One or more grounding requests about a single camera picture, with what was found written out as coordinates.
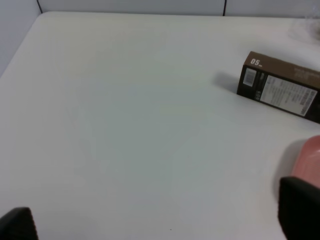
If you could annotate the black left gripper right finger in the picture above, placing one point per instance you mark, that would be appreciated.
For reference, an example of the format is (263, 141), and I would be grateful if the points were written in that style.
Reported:
(299, 209)

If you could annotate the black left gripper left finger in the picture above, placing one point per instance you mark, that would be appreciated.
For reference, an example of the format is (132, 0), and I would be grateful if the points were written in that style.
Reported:
(18, 224)

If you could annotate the pink square plate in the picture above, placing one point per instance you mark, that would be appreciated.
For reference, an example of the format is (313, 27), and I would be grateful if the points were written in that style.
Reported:
(307, 164)

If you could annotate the brown cardboard box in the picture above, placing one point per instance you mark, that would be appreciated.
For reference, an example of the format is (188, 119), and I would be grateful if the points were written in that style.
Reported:
(282, 85)

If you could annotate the packaged pastry in plastic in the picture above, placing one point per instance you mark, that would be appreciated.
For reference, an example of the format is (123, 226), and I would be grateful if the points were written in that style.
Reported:
(307, 29)

